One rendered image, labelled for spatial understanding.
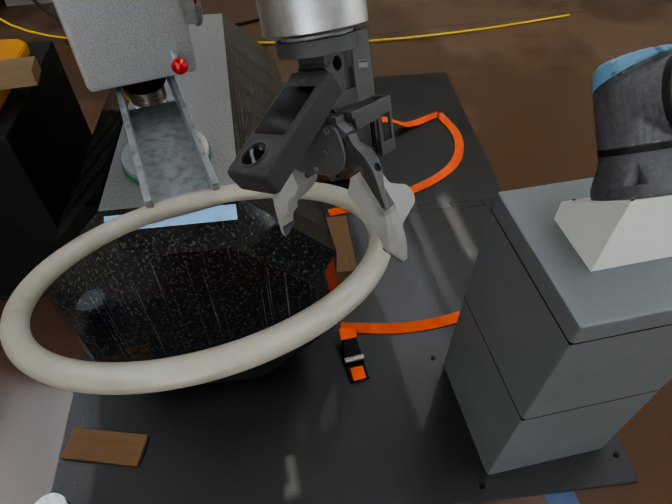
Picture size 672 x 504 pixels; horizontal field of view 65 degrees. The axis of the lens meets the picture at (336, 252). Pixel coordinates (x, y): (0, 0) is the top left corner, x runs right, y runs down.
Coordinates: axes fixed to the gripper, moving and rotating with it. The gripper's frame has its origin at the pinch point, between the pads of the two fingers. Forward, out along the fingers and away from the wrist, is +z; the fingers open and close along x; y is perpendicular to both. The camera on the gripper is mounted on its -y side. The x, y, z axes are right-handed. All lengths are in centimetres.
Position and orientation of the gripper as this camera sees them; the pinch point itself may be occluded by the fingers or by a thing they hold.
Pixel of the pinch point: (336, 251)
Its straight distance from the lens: 52.9
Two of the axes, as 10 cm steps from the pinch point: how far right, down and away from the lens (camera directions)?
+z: 1.5, 8.7, 4.6
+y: 6.0, -4.5, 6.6
